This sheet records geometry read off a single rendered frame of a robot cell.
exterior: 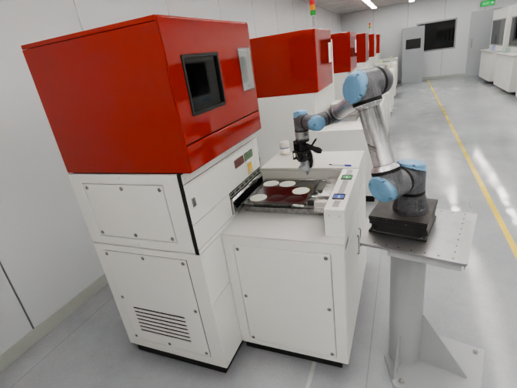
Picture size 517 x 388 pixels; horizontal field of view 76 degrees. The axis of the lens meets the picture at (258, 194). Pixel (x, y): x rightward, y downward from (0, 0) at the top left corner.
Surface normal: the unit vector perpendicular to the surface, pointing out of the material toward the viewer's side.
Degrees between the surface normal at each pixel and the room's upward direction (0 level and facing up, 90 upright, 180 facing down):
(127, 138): 90
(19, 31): 90
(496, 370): 0
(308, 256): 90
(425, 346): 90
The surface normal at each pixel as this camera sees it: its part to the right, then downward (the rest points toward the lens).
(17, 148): 0.92, 0.03
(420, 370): -0.14, -0.91
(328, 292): -0.37, 0.40
